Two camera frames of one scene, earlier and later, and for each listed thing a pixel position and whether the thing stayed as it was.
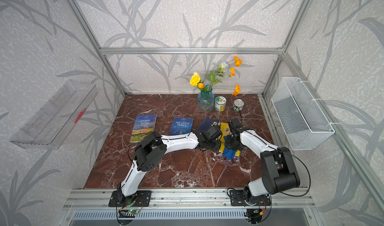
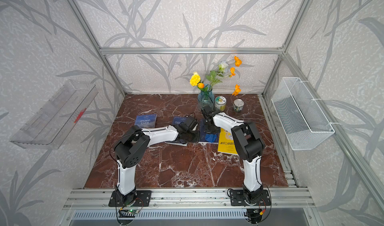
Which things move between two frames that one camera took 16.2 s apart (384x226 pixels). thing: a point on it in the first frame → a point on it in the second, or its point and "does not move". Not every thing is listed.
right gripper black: x=227 y=143 → x=216 y=131
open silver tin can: x=238 y=104 does not move
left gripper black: x=218 y=146 → x=197 y=135
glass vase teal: x=206 y=101 does not move
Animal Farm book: x=144 y=125 does not move
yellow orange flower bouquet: x=223 y=69 does not move
